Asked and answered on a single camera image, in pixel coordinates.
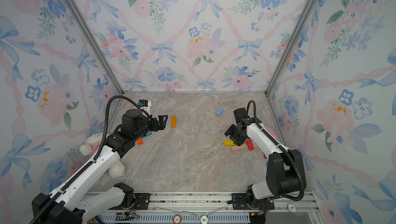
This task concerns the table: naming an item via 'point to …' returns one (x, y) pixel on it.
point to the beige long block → (236, 147)
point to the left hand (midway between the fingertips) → (160, 115)
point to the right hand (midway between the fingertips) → (229, 136)
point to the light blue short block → (219, 112)
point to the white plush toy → (92, 146)
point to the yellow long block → (228, 143)
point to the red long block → (250, 145)
